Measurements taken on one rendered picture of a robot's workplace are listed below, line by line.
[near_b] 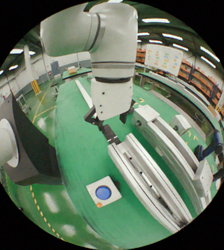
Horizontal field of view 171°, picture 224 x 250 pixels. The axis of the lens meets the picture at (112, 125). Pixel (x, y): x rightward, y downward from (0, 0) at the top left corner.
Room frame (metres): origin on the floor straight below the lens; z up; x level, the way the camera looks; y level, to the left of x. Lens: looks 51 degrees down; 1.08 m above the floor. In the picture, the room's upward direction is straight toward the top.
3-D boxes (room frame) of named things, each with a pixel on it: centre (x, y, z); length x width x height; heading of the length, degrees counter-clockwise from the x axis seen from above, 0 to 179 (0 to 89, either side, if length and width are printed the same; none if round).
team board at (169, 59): (2.81, -1.79, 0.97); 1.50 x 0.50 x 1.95; 31
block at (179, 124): (0.19, -0.39, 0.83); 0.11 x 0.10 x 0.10; 99
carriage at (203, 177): (-0.14, -0.39, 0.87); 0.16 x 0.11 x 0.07; 30
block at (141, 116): (0.24, -0.16, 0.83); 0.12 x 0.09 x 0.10; 120
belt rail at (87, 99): (0.70, 0.31, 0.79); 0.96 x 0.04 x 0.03; 30
